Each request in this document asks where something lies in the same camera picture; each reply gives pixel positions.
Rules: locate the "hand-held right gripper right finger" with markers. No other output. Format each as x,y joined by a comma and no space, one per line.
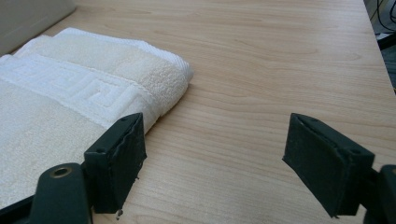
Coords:
323,165

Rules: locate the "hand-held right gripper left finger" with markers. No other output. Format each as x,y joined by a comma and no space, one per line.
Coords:
116,168

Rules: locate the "white towel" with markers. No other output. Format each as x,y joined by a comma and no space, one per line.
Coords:
68,105

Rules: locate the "grey box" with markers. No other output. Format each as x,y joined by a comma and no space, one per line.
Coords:
29,20

